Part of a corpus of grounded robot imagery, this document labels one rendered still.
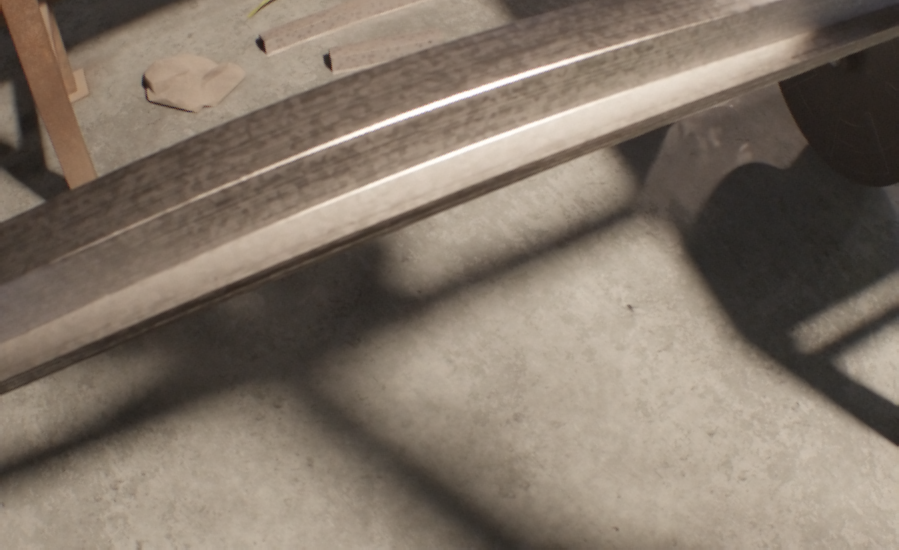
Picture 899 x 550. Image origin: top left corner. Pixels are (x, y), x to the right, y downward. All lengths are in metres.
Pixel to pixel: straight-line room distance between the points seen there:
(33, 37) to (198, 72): 0.55
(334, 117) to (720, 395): 1.01
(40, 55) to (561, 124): 0.98
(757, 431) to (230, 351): 0.76
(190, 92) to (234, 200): 1.34
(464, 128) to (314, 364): 0.94
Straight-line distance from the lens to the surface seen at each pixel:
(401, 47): 1.59
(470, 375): 1.18
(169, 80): 1.61
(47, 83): 1.22
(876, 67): 1.35
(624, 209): 1.37
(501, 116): 0.28
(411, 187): 0.26
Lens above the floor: 1.03
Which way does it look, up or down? 51 degrees down
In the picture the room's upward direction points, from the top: 2 degrees clockwise
